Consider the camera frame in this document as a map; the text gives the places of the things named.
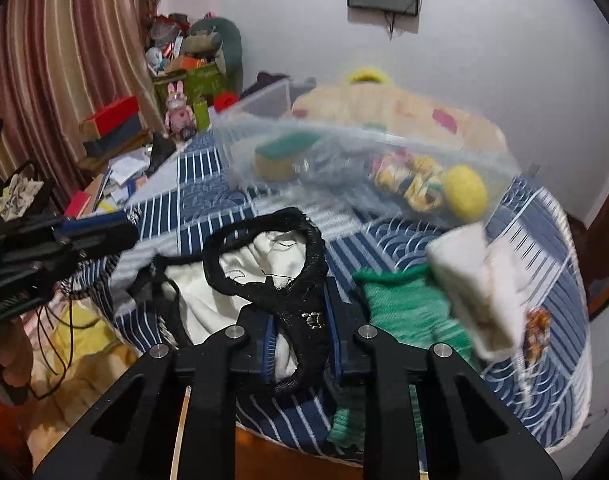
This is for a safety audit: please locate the green knitted garment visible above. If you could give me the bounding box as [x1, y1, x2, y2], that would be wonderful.
[327, 264, 478, 451]

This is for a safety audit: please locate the black and white fabric pouch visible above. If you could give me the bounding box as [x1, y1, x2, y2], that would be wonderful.
[126, 207, 333, 394]

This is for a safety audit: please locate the white sock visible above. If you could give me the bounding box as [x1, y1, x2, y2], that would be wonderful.
[426, 222, 528, 363]

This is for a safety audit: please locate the floral fabric scrunchie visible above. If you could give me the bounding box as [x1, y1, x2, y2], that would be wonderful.
[370, 148, 444, 214]

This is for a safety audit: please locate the yellow felt ball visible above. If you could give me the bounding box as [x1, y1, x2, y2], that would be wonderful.
[442, 165, 489, 223]

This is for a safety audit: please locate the clear plastic storage bin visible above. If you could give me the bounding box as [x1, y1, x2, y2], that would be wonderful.
[214, 79, 520, 228]

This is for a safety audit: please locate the red box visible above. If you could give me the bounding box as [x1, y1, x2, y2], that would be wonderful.
[79, 96, 140, 142]

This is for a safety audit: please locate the pink rabbit plush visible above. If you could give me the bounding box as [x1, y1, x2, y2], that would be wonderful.
[164, 80, 197, 141]

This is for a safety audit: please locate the green bottle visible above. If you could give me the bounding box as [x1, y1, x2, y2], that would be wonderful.
[192, 98, 210, 132]

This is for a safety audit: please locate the blue patterned tablecloth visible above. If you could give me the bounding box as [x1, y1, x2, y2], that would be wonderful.
[71, 119, 592, 452]

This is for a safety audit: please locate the red plush item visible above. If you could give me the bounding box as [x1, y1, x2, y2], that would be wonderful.
[213, 91, 239, 114]

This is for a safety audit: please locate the green yellow sponge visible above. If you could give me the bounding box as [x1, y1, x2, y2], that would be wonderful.
[254, 131, 321, 182]

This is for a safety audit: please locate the green storage box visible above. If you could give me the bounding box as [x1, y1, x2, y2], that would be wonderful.
[152, 63, 234, 113]

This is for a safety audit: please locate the striped brown curtain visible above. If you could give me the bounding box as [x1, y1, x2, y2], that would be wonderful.
[0, 0, 162, 204]

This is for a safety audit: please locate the dark purple garment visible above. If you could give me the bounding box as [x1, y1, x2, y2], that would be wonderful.
[239, 72, 317, 102]

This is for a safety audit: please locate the grey green dinosaur plush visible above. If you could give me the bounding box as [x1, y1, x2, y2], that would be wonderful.
[181, 16, 244, 93]

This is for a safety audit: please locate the beige fluffy patchwork blanket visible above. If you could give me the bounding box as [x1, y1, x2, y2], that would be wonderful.
[290, 82, 508, 153]

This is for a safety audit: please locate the yellow curved plush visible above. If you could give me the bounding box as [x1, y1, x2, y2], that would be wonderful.
[347, 66, 390, 84]

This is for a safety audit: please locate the white cord with brown tie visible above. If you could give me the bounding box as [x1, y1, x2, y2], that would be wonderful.
[518, 306, 556, 406]

